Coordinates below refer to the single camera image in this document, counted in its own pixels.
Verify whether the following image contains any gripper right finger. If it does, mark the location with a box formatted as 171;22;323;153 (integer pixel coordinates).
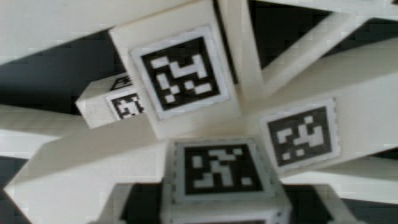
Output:
284;184;368;224

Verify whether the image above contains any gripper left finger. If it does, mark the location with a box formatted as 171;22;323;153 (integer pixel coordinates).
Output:
87;183;147;224

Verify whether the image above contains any white chair back frame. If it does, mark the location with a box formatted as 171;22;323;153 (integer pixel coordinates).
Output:
0;0;398;224

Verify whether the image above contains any white chair seat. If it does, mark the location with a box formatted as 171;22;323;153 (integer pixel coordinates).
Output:
110;0;240;138

